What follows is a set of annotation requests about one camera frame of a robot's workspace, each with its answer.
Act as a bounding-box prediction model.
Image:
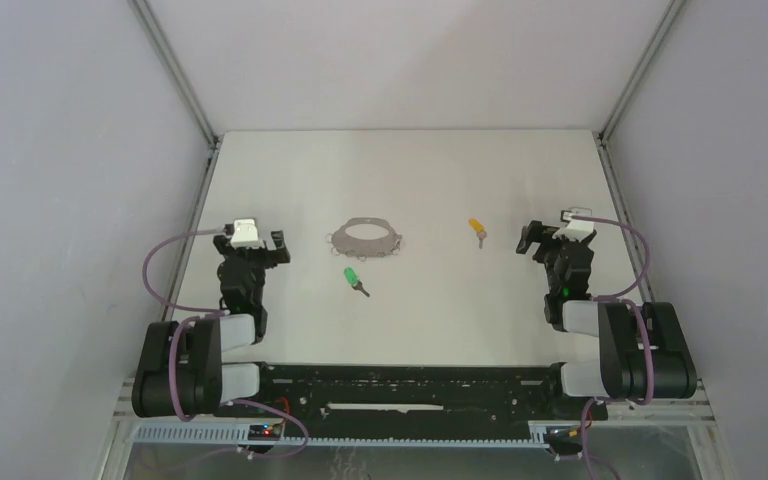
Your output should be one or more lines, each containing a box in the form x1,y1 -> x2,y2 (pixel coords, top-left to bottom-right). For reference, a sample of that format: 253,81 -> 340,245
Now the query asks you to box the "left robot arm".
131,224 -> 291,422

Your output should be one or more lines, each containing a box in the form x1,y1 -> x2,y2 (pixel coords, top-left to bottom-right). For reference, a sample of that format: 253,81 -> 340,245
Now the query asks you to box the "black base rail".
214,364 -> 586,441

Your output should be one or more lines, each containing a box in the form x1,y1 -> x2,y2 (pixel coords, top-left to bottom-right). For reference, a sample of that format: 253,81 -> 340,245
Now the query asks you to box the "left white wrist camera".
224,218 -> 264,249

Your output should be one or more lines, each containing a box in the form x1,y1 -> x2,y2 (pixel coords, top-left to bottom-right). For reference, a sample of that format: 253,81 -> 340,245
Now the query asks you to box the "left aluminium frame post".
127,0 -> 220,149

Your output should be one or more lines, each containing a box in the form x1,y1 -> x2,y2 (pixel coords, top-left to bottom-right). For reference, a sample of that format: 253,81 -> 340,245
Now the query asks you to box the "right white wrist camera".
552,207 -> 595,242

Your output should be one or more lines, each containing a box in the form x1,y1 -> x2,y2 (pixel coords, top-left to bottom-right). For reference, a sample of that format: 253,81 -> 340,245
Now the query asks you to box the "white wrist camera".
552,207 -> 595,242
224,218 -> 264,249

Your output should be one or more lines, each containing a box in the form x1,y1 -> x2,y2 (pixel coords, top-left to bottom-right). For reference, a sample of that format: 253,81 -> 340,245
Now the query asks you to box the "white cable duct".
134,422 -> 548,449

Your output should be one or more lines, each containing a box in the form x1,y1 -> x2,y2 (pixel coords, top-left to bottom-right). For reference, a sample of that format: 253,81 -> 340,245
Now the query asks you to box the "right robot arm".
516,215 -> 698,418

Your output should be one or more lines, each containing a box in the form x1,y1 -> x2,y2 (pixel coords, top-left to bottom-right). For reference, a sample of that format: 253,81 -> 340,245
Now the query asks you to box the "right aluminium frame post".
597,0 -> 687,143

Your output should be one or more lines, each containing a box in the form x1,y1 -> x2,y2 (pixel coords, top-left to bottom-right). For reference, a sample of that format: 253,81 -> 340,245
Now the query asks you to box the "aluminium frame post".
597,0 -> 687,143
127,0 -> 220,149

